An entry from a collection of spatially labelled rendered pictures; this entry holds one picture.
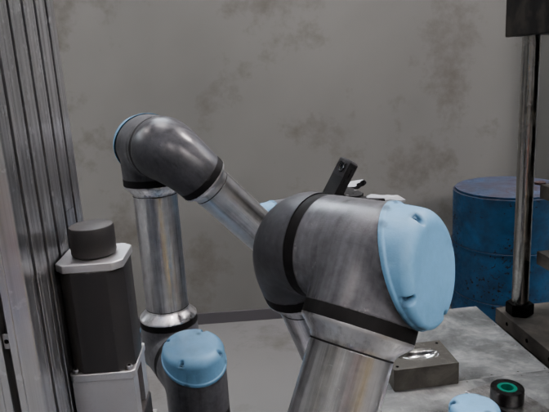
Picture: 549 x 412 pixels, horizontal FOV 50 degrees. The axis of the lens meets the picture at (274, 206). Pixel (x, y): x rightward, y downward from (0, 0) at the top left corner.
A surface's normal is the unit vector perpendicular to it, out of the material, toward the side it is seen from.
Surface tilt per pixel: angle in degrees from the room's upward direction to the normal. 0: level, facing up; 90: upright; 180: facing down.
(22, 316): 90
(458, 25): 90
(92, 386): 90
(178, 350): 8
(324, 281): 60
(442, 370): 90
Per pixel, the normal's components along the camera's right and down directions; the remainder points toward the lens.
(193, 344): 0.00, -0.94
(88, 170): 0.05, 0.23
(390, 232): -0.44, -0.60
